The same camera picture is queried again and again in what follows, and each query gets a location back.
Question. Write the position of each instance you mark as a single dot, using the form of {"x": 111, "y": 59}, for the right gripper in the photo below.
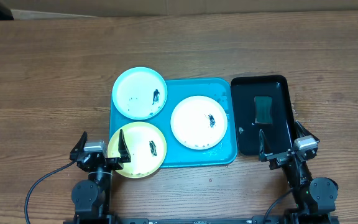
{"x": 278, "y": 158}

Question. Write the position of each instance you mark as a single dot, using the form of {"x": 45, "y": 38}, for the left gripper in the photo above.
{"x": 115, "y": 163}

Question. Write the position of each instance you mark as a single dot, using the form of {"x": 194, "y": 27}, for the green orange sponge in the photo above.
{"x": 263, "y": 107}

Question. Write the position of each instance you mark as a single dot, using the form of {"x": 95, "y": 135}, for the light blue plate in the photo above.
{"x": 139, "y": 93}

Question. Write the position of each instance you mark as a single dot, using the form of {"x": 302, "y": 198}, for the white plate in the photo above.
{"x": 199, "y": 122}

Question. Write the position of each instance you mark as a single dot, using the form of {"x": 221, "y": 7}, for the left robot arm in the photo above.
{"x": 92, "y": 196}

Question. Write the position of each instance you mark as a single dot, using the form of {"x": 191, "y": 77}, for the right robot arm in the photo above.
{"x": 314, "y": 197}

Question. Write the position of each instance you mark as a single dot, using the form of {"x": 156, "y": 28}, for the black water tray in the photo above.
{"x": 281, "y": 133}

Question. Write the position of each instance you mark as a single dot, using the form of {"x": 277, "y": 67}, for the teal plastic tray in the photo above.
{"x": 177, "y": 154}

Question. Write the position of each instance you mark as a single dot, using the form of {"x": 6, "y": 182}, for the yellow plate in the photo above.
{"x": 147, "y": 147}

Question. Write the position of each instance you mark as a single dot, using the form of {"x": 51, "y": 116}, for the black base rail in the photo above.
{"x": 253, "y": 220}

